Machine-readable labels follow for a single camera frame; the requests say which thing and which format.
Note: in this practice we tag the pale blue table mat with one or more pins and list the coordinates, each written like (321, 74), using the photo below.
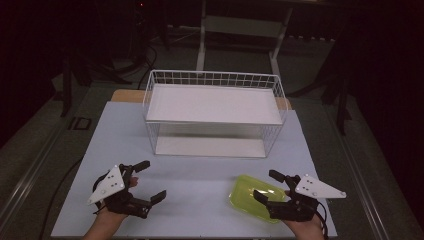
(196, 186)

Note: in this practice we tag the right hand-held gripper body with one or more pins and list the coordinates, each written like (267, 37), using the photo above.
(318, 190)

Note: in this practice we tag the person's left hand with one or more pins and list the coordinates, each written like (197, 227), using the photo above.
(111, 215)

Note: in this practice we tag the person's right hand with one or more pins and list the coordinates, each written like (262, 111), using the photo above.
(306, 226)

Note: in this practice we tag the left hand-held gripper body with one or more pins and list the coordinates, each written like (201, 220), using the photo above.
(110, 185)

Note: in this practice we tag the metal floor rail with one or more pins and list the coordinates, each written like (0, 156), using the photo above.
(360, 173)
(28, 176)

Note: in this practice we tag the white metal stand frame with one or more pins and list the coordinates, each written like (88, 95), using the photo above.
(245, 26)

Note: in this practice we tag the black floor socket box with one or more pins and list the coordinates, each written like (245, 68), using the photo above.
(80, 123)

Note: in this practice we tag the green plastic tray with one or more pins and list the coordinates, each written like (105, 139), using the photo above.
(245, 195)

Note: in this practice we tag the black stand leg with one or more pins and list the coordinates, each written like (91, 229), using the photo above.
(66, 86)
(343, 106)

